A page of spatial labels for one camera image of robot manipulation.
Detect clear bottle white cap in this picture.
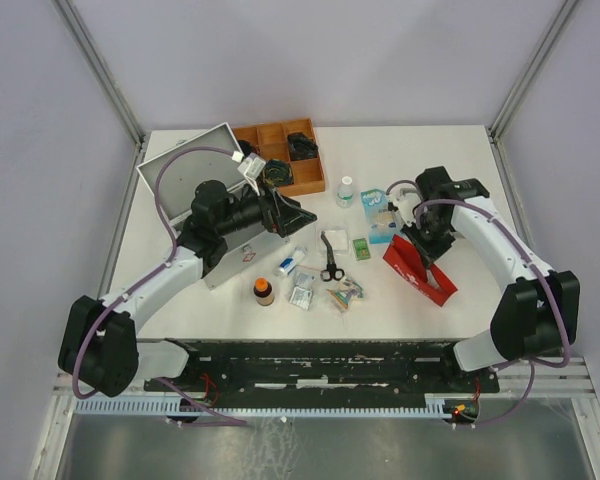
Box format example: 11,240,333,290
336,176,354,208

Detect alcohol wipe packets bag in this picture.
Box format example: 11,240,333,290
287,266,319,311

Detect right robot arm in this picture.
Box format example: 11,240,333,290
386,166,581,391

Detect bag of bandage packets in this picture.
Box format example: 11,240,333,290
327,276,365,313

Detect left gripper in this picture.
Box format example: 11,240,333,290
217,176,317,238

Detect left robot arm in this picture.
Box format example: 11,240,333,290
58,180,317,399

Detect black strap bundle front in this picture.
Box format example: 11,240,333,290
262,157,296,189

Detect white slotted cable duct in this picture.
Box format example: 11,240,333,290
74,394,451,420

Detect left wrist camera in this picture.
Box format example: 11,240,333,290
231,151,266,195

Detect black strap bundle right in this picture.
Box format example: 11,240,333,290
285,131,320,162

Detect white gauze pad packet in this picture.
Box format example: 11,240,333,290
316,222,351,258

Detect blue cotton swab bag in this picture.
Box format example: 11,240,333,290
360,189,402,245

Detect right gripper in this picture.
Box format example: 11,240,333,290
400,212,454,268

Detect red first aid pouch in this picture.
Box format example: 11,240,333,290
383,235,458,307

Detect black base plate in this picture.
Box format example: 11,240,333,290
169,340,500,408

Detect brown bottle orange cap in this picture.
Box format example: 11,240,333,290
253,277,275,306

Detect small green box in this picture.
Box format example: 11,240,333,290
352,238,371,261

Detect grey metal first aid box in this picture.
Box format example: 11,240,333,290
138,123,289,290

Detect wooden compartment tray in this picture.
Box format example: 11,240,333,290
232,118,325,197

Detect white blue bandage roll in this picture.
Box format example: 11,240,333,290
275,247,307,277

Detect black handled bandage scissors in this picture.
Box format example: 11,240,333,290
320,231,345,282

